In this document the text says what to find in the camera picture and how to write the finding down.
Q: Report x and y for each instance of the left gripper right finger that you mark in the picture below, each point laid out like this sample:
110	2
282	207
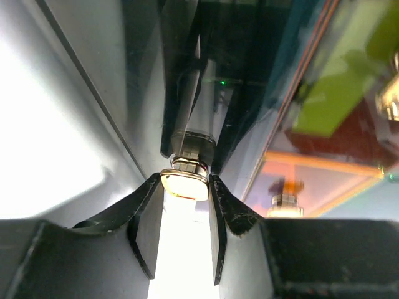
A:
257	257

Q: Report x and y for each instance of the transparent bottom drawer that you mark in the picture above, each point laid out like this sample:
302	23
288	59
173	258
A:
198	80

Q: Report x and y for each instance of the lime long lego centre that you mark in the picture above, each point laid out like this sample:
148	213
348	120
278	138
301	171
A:
352	55

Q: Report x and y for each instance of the teal drawer cabinet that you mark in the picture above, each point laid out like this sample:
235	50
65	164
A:
322	173

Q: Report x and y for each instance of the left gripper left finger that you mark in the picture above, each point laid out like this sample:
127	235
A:
110	255

